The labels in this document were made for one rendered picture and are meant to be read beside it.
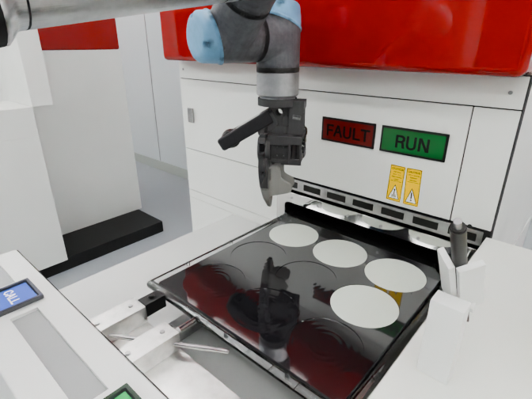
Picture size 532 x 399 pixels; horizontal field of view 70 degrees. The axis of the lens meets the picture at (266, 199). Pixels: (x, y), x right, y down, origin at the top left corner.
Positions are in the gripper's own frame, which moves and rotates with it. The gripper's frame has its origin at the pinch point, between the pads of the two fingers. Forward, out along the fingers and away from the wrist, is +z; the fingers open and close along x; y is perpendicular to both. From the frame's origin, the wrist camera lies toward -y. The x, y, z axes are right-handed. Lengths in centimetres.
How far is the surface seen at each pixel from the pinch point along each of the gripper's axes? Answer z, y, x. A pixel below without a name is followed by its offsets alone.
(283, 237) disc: 7.3, 3.9, -1.8
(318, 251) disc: 7.3, 11.4, -5.6
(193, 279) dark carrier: 7.4, -8.1, -19.3
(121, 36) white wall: -35, -217, 308
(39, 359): 1.3, -14.5, -44.2
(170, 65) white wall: -10, -147, 269
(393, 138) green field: -13.1, 23.1, 2.3
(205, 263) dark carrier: 7.3, -7.9, -14.2
